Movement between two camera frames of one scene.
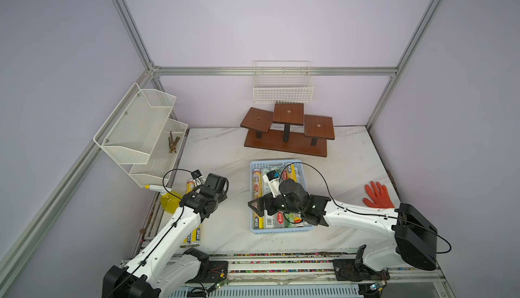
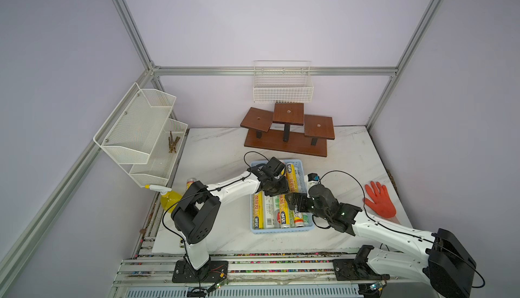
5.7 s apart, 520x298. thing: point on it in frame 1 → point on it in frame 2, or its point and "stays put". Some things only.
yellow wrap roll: x=291 y=172 stays put
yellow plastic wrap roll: x=257 y=219 stays put
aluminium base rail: x=302 y=269 stays put
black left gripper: x=221 y=196 → x=284 y=189
